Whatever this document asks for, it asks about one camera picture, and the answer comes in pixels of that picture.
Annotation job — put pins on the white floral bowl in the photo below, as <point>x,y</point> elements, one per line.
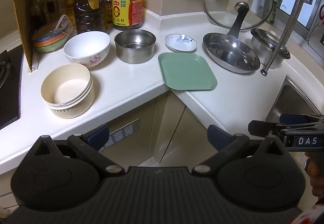
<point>86,44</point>

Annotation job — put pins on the person's right hand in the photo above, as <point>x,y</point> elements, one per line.
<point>316,183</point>

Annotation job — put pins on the small floral plate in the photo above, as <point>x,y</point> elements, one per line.
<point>177,45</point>

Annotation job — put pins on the black glass gas stove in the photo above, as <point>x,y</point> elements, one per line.
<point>10,92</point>

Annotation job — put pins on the steel pot with lid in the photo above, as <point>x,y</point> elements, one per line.
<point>268,46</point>

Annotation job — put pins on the colourful striped wrapped bowl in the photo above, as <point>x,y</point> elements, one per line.
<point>50,40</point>

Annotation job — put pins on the round steel dish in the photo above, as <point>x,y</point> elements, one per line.
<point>230,54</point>

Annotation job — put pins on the steel bowl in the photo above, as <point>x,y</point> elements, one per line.
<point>134,54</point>

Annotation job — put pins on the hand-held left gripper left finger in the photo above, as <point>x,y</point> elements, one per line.
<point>97,135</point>

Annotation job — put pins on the dark bottle yellow cap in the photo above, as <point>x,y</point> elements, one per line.
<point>38,11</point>

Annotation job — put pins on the dark bottle black cap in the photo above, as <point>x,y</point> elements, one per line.
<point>52,3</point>

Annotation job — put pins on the green square plate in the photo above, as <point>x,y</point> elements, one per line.
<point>187,72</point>

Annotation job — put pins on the brown cardboard board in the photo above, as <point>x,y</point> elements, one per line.
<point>22,11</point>

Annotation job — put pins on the steel dish rack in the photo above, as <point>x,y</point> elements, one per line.
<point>286,34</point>

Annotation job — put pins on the cabinet vent grille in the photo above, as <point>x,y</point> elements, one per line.
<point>121,132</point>

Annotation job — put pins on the beige corner cabinet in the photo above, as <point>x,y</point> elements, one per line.
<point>172,125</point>

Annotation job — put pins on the yellow oil bottle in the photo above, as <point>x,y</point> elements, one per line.
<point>69,3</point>

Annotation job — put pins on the beige ribbed bowl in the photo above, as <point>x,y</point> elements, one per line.
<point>70,89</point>

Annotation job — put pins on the white plastic spoon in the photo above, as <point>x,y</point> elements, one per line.
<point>60,22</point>

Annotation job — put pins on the steel sink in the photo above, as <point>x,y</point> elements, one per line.
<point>291,102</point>

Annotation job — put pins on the small dark sauce jar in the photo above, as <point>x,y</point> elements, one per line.
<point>109,6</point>

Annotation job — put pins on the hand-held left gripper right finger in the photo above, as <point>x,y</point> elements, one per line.
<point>214,135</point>

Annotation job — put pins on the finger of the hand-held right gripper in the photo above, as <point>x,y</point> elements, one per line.
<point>260,129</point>
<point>291,119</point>

